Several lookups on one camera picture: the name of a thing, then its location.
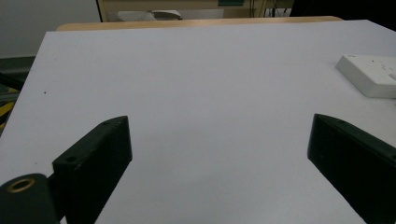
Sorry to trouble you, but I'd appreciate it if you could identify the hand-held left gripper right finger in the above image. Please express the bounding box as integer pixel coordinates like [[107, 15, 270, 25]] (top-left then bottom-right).
[[306, 113, 396, 224]]

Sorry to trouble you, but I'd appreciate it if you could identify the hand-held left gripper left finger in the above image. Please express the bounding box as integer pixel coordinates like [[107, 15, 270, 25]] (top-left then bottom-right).
[[51, 115, 134, 224]]

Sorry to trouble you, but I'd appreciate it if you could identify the white power strip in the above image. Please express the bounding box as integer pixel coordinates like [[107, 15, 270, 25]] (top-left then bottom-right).
[[334, 54, 396, 100]]

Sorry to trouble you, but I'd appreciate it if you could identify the grey chair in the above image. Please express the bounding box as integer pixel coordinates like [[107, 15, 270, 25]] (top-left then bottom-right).
[[116, 9, 183, 22]]

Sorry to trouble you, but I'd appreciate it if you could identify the wooden table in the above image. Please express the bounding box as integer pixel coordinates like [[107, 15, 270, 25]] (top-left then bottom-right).
[[56, 16, 344, 32]]

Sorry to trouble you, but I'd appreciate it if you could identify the wooden cabinet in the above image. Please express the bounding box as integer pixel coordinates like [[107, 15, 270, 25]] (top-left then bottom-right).
[[96, 0, 295, 22]]

